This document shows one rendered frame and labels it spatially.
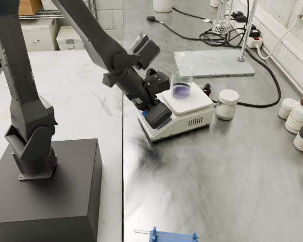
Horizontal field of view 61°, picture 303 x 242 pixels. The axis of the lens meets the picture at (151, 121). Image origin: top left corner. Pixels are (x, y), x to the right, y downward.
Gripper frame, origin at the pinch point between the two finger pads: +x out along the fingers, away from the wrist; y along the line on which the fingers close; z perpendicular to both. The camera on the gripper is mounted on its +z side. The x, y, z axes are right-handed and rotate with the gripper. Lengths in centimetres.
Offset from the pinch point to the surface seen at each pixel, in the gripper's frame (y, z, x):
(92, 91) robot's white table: 29.6, -12.3, 1.5
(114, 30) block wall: 236, 27, 93
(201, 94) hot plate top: 0.2, 13.9, 8.1
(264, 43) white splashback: 26, 58, 40
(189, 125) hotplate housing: -4.3, 5.0, 9.8
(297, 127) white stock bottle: -18.9, 28.6, 24.5
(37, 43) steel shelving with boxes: 227, -44, 45
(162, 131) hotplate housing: -3.6, -1.9, 4.8
